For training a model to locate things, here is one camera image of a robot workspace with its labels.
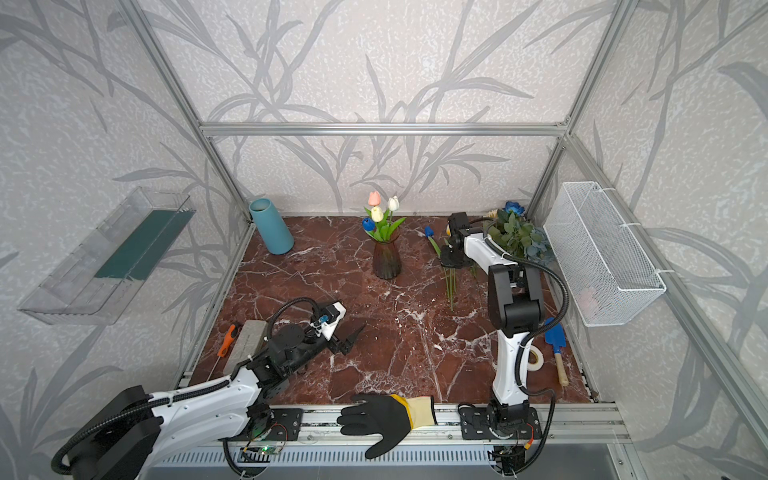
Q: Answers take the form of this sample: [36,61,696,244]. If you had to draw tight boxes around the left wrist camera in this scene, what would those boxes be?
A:
[310,302,347,341]

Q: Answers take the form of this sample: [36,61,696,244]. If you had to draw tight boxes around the white wire basket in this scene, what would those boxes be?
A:
[544,181,667,327]

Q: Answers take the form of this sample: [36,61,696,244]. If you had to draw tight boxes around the pale cream tulip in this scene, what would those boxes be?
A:
[370,206,385,242]

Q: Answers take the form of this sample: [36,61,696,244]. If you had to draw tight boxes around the pink object in basket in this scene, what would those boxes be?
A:
[576,287,600,322]

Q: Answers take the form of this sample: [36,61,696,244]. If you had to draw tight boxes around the white tulip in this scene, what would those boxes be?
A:
[381,196,404,241]

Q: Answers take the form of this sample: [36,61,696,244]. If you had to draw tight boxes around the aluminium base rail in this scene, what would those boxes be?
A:
[125,403,631,448]

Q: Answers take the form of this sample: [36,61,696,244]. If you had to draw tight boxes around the blue green flower bouquet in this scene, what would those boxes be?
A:
[486,201,554,266]

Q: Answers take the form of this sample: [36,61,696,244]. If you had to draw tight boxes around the white tape roll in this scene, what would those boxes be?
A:
[527,345,544,372]

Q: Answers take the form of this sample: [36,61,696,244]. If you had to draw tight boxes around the teal ceramic vase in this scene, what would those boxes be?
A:
[249,198,294,255]

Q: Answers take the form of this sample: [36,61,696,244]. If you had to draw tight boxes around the black and yellow work glove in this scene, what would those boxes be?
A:
[336,394,437,460]

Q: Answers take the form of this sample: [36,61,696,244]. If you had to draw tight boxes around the grey sharpening stone block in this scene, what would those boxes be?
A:
[223,320,267,375]

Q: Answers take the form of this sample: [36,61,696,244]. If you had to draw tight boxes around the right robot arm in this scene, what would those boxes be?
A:
[440,212,570,430]

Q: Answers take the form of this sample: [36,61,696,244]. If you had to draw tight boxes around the clear acrylic wall shelf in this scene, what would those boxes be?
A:
[18,187,196,326]

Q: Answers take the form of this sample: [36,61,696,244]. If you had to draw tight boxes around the blue tulip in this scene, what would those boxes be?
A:
[424,226,456,310]
[362,217,379,241]

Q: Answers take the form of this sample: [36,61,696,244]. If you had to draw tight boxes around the pink tulip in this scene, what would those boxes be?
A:
[367,191,383,217]

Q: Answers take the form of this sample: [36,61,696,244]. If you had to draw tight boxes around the pink glass vase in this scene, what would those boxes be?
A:
[372,239,402,280]

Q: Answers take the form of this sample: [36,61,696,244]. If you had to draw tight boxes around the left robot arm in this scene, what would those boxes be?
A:
[51,326,356,479]

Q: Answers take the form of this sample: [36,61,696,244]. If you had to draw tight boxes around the orange handled screwdriver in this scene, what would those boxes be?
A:
[207,323,240,380]

